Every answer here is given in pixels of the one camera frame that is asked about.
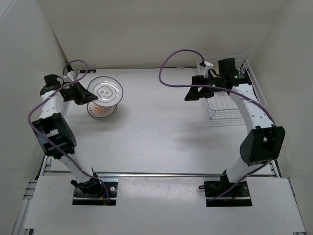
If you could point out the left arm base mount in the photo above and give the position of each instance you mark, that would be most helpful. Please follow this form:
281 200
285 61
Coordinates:
93 193

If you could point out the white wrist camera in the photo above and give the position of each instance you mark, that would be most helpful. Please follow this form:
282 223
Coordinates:
72 75
204 67

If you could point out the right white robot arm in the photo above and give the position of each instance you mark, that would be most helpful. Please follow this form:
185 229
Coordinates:
264 139

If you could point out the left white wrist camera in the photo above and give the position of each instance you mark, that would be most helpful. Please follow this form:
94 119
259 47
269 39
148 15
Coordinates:
72 75

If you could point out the orange sunburst plate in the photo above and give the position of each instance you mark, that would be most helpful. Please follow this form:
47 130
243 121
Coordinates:
97 111

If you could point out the white plate green rim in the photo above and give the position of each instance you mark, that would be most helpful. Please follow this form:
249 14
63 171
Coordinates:
108 91

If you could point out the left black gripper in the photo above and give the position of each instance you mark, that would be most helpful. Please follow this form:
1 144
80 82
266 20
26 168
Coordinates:
84 96

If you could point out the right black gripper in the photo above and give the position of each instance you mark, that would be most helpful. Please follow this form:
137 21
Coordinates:
193 94

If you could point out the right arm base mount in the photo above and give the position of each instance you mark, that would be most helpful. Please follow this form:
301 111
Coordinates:
222 193

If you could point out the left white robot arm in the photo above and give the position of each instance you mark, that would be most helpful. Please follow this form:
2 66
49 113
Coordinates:
54 134

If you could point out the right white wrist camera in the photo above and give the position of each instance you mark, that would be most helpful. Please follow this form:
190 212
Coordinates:
204 67

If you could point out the metal rail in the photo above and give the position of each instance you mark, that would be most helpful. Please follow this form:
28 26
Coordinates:
114 175

